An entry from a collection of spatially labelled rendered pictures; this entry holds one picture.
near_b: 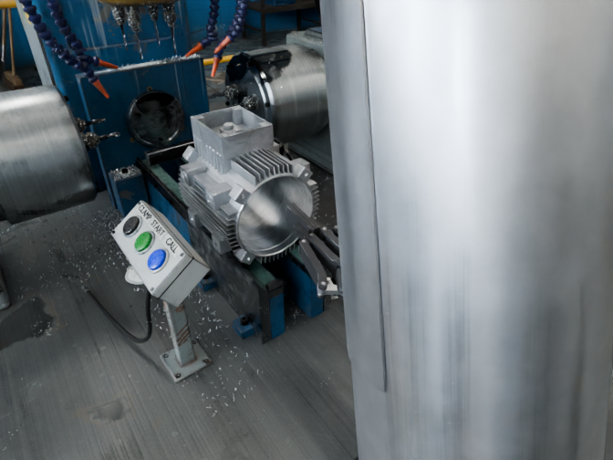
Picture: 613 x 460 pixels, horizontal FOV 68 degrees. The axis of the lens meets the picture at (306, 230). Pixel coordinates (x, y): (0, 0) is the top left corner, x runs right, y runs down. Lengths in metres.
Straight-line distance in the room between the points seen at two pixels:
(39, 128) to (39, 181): 0.10
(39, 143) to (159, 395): 0.50
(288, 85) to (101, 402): 0.78
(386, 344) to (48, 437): 0.72
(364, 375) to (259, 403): 0.61
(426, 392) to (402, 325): 0.02
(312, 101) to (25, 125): 0.63
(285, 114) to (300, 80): 0.09
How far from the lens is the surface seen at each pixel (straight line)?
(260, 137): 0.81
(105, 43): 1.31
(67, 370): 0.92
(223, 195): 0.76
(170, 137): 1.27
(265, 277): 0.82
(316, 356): 0.84
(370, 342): 0.17
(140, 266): 0.67
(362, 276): 0.16
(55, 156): 0.98
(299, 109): 1.17
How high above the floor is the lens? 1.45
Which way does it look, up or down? 35 degrees down
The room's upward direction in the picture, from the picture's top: straight up
